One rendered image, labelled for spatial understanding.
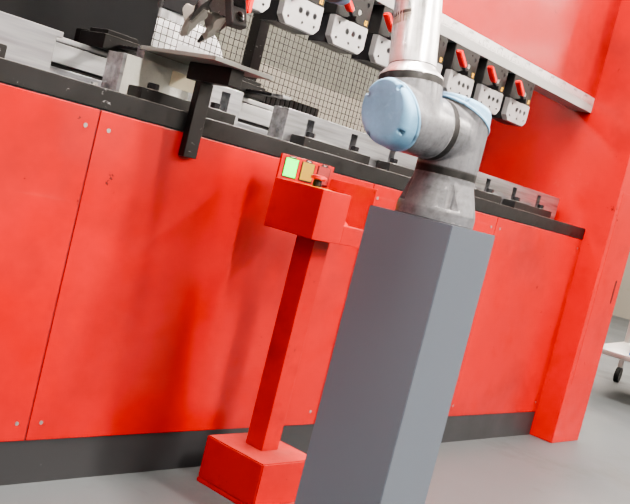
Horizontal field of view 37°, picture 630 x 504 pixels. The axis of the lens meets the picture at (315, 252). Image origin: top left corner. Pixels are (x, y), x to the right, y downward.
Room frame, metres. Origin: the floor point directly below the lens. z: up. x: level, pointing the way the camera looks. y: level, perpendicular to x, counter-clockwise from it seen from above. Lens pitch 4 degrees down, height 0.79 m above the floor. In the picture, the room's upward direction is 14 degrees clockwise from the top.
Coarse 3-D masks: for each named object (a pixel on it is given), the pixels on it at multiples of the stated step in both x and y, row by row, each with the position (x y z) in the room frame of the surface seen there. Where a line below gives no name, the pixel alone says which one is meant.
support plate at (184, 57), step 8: (144, 48) 2.16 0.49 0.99; (152, 48) 2.14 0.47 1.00; (160, 48) 2.12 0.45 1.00; (168, 56) 2.18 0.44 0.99; (176, 56) 2.13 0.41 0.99; (184, 56) 2.08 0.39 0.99; (192, 56) 2.05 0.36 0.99; (200, 56) 2.03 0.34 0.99; (208, 56) 2.01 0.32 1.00; (216, 56) 2.00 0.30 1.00; (216, 64) 2.08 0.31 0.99; (224, 64) 2.04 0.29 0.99; (232, 64) 2.04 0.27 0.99; (248, 72) 2.08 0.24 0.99; (256, 72) 2.09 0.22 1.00
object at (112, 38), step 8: (80, 32) 2.39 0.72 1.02; (88, 32) 2.37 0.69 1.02; (96, 32) 2.35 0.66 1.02; (104, 32) 2.35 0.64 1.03; (112, 32) 2.35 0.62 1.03; (80, 40) 2.39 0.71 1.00; (88, 40) 2.36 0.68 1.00; (96, 40) 2.34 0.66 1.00; (104, 40) 2.32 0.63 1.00; (112, 40) 2.34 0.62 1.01; (120, 40) 2.36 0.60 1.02; (128, 40) 2.39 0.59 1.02; (136, 40) 2.41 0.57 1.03; (104, 48) 2.33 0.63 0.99; (112, 48) 2.34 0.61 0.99; (120, 48) 2.35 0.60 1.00; (128, 48) 2.32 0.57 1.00; (136, 48) 2.30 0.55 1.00
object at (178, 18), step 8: (160, 0) 2.21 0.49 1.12; (168, 0) 2.21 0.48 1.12; (176, 0) 2.23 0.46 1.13; (184, 0) 2.25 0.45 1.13; (192, 0) 2.27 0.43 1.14; (160, 8) 2.21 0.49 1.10; (168, 8) 2.22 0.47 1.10; (176, 8) 2.23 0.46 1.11; (160, 16) 2.22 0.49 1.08; (168, 16) 2.23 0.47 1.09; (176, 16) 2.25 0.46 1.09
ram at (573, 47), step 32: (384, 0) 2.75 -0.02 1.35; (448, 0) 2.98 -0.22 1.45; (480, 0) 3.12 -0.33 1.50; (512, 0) 3.26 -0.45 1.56; (544, 0) 3.42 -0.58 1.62; (576, 0) 3.59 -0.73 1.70; (608, 0) 3.78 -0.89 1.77; (448, 32) 3.02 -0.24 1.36; (480, 32) 3.15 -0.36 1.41; (512, 32) 3.30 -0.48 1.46; (544, 32) 3.46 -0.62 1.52; (576, 32) 3.64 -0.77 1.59; (608, 32) 3.83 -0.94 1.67; (512, 64) 3.34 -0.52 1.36; (544, 64) 3.51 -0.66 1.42; (576, 64) 3.69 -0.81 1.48
